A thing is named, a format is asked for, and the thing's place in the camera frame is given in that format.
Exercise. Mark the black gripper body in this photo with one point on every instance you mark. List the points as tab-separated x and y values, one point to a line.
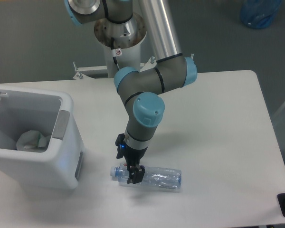
133	156

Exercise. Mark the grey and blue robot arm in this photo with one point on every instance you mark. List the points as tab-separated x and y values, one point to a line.
140	91

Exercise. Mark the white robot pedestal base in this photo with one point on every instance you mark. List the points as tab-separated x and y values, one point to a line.
122	48

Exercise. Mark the white plastic trash can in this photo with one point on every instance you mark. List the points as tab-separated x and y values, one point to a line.
51	113

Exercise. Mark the clear plastic water bottle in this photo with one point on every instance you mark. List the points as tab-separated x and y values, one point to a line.
162	179

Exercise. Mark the blue plastic bag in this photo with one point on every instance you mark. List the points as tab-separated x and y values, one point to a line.
259	14

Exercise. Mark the clear plastic bag trash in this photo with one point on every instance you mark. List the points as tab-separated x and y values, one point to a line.
33	141

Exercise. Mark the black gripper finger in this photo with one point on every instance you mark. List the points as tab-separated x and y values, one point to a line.
120	145
136	174

